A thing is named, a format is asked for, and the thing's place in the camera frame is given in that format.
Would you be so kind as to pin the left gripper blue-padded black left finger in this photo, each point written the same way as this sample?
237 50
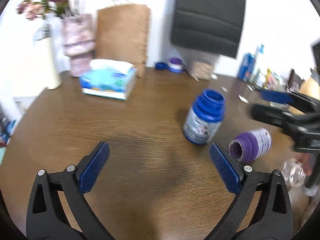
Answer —
46 218

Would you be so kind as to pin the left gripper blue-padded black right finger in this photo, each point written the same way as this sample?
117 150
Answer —
272 218

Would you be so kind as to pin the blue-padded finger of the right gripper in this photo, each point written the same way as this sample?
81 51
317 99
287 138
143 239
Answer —
276 96

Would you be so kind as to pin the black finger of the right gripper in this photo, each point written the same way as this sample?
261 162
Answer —
274 116

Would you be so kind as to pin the clear plastic bottle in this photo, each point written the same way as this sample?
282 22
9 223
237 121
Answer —
293 173

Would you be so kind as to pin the purple supplement bottle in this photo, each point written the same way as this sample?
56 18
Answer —
250 145

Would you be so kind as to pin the blue supplement bottle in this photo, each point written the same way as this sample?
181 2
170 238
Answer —
204 117

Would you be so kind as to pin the snack packets pile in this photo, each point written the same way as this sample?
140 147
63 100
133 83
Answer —
274 82

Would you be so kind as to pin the dark wooden chair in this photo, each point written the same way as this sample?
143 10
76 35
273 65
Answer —
294 81

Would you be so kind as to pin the yellow thermal jug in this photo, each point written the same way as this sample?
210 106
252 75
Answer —
310 88

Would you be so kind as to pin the clear glass bottle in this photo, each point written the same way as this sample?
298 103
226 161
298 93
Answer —
258 60

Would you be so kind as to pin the white paper scrap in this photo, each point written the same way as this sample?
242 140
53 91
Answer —
244 100

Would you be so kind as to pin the blue drink can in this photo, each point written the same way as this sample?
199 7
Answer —
246 67

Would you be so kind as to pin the clear jar of grains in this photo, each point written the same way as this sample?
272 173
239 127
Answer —
201 67

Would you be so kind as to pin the black paper bag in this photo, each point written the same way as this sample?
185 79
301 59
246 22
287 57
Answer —
212 26

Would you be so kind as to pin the purple white bottle cap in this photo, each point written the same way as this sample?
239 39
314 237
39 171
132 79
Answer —
175 65

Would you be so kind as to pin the blue bottle cap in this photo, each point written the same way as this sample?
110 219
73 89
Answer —
161 65

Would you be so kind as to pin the blue tissue box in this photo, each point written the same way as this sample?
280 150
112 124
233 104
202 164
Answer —
109 79

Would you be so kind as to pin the brown paper bag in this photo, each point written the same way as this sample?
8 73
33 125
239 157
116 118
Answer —
122 34

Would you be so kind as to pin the cream thermos bottle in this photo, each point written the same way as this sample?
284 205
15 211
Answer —
44 44

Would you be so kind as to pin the pink speckled vase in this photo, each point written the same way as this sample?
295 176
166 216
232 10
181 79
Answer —
78 42

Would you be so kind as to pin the dried pink roses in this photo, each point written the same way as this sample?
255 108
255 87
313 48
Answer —
40 9

